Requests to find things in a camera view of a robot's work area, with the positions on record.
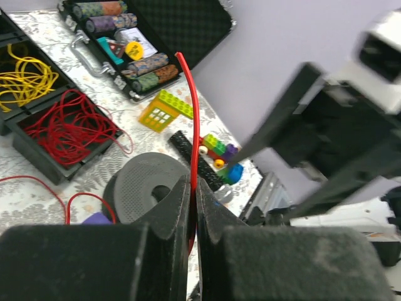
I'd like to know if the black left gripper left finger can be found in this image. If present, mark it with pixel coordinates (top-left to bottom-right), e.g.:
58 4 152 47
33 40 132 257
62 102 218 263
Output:
1 176 190 300

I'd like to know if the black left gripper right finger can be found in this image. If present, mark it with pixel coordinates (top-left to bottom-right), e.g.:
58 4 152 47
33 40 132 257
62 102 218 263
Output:
196 179 395 300

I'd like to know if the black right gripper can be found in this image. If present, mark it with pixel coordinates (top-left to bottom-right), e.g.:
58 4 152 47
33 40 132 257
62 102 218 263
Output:
231 62 400 219

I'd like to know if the long red cable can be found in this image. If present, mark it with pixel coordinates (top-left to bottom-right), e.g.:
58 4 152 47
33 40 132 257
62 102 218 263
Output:
0 51 201 256

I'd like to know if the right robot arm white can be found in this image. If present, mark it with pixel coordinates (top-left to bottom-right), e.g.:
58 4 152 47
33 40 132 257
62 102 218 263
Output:
231 62 400 267

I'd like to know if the blue green brick block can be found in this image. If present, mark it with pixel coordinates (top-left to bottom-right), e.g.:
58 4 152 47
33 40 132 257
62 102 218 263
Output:
217 164 244 185

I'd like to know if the black glitter microphone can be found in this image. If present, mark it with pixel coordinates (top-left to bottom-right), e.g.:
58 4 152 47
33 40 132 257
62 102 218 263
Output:
169 130 234 204

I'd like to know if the colourful brick toy train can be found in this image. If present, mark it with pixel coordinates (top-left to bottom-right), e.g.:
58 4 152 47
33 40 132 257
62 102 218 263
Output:
199 134 239 169

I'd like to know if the yellow big blind button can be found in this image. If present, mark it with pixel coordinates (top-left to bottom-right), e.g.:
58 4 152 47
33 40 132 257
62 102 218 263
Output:
125 41 144 61

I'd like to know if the black poker chip case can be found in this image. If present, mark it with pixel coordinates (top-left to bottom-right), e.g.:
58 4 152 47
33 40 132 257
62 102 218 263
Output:
58 1 236 103

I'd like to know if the white card deck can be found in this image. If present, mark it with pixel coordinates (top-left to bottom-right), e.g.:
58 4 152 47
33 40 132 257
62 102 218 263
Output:
114 28 158 59

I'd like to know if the grey perforated cable spool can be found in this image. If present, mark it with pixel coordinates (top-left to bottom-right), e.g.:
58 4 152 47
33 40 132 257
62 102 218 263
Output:
103 152 189 224

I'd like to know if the aluminium frame rail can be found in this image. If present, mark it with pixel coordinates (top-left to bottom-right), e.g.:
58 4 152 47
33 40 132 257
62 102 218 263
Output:
239 172 293 222

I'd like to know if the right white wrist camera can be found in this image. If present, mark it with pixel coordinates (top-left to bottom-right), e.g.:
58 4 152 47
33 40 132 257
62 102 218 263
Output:
326 8 400 115

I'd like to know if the red wire bundle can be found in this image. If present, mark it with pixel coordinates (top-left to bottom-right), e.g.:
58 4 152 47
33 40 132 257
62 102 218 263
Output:
18 88 135 167

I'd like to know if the black compartment cable box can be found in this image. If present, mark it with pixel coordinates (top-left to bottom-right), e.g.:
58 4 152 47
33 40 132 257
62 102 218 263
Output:
1 14 123 185

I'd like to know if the yellow wire bundle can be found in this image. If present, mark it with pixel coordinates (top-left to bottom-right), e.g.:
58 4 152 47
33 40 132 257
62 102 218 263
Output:
0 43 60 113

